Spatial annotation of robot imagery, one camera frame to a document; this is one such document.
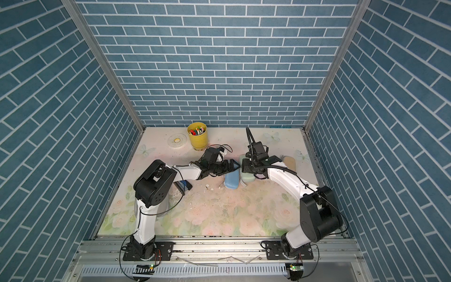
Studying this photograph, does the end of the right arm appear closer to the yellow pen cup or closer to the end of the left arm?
Answer: the end of the left arm

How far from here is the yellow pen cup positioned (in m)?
1.01

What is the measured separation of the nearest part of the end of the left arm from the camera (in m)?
0.80

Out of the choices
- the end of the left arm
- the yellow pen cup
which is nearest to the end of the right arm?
the end of the left arm

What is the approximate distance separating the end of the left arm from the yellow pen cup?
16 cm
